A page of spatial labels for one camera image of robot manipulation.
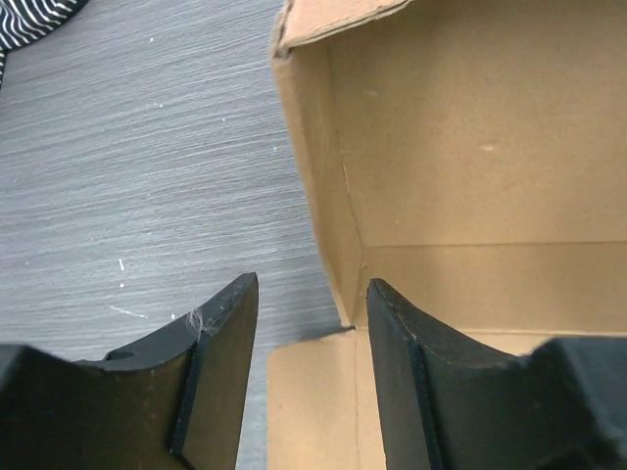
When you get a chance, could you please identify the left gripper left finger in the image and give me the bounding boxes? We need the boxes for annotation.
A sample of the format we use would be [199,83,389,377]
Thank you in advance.
[1,273,259,469]

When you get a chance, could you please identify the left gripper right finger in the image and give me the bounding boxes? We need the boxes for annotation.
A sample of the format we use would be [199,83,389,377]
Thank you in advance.
[366,278,626,469]

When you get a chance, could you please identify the brown cardboard box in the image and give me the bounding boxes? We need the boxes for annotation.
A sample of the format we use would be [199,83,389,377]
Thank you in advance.
[266,1,626,469]

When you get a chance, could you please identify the striped black white cloth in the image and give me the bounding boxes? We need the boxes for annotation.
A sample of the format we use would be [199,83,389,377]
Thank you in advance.
[1,0,88,81]

